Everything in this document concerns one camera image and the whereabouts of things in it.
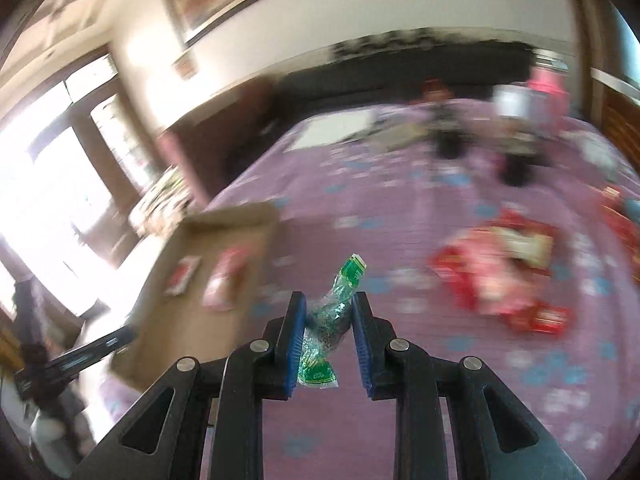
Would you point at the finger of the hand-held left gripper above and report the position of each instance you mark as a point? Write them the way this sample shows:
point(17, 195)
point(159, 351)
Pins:
point(95, 347)

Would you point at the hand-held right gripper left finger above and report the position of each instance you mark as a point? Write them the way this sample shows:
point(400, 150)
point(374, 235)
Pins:
point(296, 345)

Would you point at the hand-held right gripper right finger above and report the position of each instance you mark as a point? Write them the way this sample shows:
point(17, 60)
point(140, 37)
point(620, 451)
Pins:
point(362, 350)

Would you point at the clear green snack packet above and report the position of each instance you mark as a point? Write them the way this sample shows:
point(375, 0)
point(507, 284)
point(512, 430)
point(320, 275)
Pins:
point(330, 312)

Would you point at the cardboard box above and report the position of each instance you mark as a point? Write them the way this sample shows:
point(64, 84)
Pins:
point(165, 330)

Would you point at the purple floral bed sheet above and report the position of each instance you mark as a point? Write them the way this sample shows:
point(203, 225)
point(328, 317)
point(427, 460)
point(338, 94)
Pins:
point(425, 385)

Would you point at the long white red-label snack packet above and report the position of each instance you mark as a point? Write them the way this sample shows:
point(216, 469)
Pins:
point(225, 277)

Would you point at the small white red-label snack packet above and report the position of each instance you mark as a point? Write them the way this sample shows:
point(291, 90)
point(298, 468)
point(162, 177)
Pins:
point(182, 275)

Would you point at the large pink printed snack packet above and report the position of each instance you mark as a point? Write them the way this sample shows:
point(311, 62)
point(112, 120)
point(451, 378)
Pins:
point(480, 272)

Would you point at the patterned beige blanket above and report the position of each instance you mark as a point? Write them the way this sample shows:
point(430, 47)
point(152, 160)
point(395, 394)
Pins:
point(160, 200)

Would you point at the wooden framed window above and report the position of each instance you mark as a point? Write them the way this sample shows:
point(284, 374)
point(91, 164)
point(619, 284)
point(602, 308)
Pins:
point(60, 170)

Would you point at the small red candy packet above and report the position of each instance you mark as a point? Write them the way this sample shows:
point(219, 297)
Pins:
point(542, 319)

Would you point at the grey flat card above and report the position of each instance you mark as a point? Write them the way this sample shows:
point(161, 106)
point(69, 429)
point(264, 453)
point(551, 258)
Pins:
point(395, 137)

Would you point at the white paper sheet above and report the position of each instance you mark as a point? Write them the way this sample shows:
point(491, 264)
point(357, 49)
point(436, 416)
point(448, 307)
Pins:
point(332, 130)

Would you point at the brown armchair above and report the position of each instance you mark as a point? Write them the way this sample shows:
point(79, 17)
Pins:
point(225, 135)

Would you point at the small red bag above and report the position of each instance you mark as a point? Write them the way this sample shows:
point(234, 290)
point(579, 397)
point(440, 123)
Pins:
point(434, 91)

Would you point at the black sofa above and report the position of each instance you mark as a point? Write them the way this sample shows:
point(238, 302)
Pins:
point(400, 77)

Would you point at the white cup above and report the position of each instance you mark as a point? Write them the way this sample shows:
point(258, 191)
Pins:
point(512, 102)

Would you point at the black white patterned cloth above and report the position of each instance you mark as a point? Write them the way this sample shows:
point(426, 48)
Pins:
point(415, 42)

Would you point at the pink bottle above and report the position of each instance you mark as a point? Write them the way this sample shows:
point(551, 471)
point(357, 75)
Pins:
point(546, 87)

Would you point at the wooden bed board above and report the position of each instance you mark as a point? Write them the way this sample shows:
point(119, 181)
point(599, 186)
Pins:
point(617, 120)

